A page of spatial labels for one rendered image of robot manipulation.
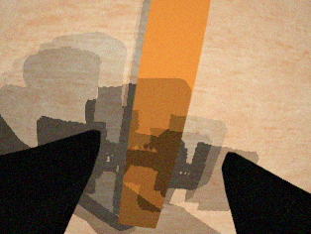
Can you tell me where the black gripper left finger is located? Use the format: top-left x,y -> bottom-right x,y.
0,129 -> 100,234

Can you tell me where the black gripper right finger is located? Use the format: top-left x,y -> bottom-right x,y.
222,152 -> 311,234

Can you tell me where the orange bar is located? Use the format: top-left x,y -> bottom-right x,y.
119,0 -> 211,229

